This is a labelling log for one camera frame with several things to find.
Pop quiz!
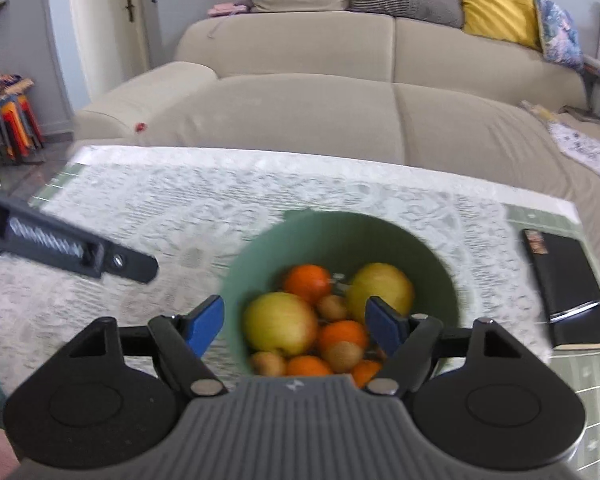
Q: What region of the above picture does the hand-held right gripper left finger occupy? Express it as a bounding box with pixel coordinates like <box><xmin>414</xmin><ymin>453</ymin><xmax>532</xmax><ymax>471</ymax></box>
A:
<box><xmin>70</xmin><ymin>295</ymin><xmax>226</xmax><ymax>396</ymax></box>

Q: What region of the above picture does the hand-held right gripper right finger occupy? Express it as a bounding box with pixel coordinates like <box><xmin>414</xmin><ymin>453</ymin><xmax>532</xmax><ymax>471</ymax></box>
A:
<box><xmin>364</xmin><ymin>296</ymin><xmax>521</xmax><ymax>395</ymax></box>

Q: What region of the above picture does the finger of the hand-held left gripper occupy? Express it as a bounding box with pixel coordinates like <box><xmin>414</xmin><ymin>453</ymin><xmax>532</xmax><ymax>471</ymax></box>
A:
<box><xmin>0</xmin><ymin>187</ymin><xmax>160</xmax><ymax>284</ymax></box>

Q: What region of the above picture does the orange tangerine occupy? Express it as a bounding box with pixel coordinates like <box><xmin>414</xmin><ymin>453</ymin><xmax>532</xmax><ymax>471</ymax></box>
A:
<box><xmin>317</xmin><ymin>320</ymin><xmax>370</xmax><ymax>356</ymax></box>
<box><xmin>282</xmin><ymin>264</ymin><xmax>333</xmax><ymax>306</ymax></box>
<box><xmin>286</xmin><ymin>355</ymin><xmax>333</xmax><ymax>378</ymax></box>
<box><xmin>350</xmin><ymin>359</ymin><xmax>383</xmax><ymax>388</ymax></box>

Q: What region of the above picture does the brown longan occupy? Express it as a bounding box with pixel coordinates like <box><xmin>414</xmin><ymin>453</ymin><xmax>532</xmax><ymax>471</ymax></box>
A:
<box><xmin>322</xmin><ymin>341</ymin><xmax>362</xmax><ymax>374</ymax></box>
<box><xmin>316</xmin><ymin>294</ymin><xmax>350</xmax><ymax>322</ymax></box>
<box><xmin>250</xmin><ymin>351</ymin><xmax>287</xmax><ymax>377</ymax></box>

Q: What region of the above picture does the green colander bowl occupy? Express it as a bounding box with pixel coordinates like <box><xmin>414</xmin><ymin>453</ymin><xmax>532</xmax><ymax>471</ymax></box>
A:
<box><xmin>220</xmin><ymin>208</ymin><xmax>461</xmax><ymax>379</ymax></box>

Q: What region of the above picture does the yellow-green pear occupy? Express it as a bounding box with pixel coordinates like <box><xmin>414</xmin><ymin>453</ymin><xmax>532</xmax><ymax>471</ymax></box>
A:
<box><xmin>346</xmin><ymin>262</ymin><xmax>415</xmax><ymax>326</ymax></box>
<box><xmin>243</xmin><ymin>292</ymin><xmax>320</xmax><ymax>356</ymax></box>

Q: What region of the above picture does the white lace tablecloth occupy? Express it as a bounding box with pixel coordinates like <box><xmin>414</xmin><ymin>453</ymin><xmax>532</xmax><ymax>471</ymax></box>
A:
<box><xmin>0</xmin><ymin>145</ymin><xmax>581</xmax><ymax>403</ymax></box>

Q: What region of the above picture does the stack of colourful stools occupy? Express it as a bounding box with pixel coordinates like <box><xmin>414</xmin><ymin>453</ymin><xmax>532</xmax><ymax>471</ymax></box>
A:
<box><xmin>0</xmin><ymin>91</ymin><xmax>46</xmax><ymax>162</ymax></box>

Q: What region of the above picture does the black notebook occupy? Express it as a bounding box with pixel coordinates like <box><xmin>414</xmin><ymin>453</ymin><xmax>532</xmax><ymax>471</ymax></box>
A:
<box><xmin>521</xmin><ymin>228</ymin><xmax>600</xmax><ymax>351</ymax></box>

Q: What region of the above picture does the cluttered shelf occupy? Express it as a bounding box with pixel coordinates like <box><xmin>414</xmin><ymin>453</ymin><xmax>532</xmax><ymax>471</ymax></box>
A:
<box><xmin>0</xmin><ymin>67</ymin><xmax>36</xmax><ymax>108</ymax></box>

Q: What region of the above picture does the white door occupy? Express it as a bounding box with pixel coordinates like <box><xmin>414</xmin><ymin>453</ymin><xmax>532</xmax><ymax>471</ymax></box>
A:
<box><xmin>45</xmin><ymin>0</ymin><xmax>153</xmax><ymax>133</ymax></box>

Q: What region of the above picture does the beige sofa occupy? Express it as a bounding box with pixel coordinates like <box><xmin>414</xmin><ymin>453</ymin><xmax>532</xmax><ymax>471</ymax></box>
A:
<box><xmin>72</xmin><ymin>10</ymin><xmax>600</xmax><ymax>243</ymax></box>

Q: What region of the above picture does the printed white paper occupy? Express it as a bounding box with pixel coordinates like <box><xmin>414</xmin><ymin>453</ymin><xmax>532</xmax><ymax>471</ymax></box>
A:
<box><xmin>547</xmin><ymin>120</ymin><xmax>600</xmax><ymax>186</ymax></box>

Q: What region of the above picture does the pink cloth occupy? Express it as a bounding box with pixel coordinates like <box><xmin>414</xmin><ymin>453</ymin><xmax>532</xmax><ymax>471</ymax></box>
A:
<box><xmin>207</xmin><ymin>2</ymin><xmax>251</xmax><ymax>17</ymax></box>

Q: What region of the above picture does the blue floral cushion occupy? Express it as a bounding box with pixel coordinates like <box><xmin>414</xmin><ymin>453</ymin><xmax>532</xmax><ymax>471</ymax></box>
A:
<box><xmin>532</xmin><ymin>0</ymin><xmax>586</xmax><ymax>72</ymax></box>

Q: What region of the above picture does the yellow cushion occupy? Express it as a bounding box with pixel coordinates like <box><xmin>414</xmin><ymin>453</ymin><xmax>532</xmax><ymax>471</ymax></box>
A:
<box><xmin>457</xmin><ymin>0</ymin><xmax>545</xmax><ymax>51</ymax></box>

